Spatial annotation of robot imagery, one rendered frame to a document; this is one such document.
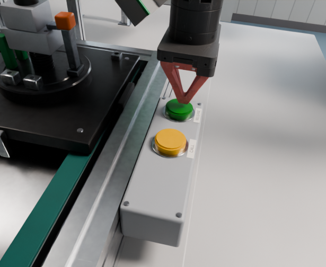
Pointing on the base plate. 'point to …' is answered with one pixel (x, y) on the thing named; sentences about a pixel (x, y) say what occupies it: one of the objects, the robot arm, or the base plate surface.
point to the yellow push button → (170, 141)
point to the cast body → (29, 26)
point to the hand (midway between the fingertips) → (183, 97)
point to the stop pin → (2, 143)
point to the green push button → (178, 109)
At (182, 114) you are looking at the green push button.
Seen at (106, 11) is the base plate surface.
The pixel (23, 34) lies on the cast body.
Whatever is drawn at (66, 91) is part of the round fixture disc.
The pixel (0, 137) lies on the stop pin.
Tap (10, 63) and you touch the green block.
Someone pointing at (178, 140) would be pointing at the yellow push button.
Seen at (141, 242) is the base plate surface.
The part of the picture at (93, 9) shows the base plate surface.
